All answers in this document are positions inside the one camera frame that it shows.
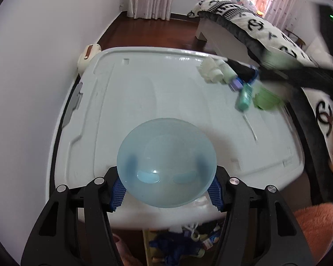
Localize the pink slipper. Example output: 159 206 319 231
112 233 145 266

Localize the small purple box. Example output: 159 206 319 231
228 78 243 92

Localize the teal bottle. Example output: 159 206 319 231
235 84 254 111

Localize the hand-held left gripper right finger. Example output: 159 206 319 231
207 166 314 266

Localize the translucent light blue bowl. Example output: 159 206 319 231
117 118 217 208

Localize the white bed frame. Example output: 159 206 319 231
195 19 250 64

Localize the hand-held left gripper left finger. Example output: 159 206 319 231
21 166 128 266

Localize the white storage box lid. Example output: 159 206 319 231
54 47 306 230

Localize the trash bin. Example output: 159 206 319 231
142 220 228 266

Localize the white ribbed bottle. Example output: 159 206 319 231
197 58 225 84

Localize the blue cloth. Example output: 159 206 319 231
149 231 203 264

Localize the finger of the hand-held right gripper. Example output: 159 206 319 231
228 58 261 85

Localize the white and brown slipper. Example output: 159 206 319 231
77 44 102 74

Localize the white cotton swab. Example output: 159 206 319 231
243 112 258 142

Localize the white and green bottle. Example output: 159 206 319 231
218 60 237 84

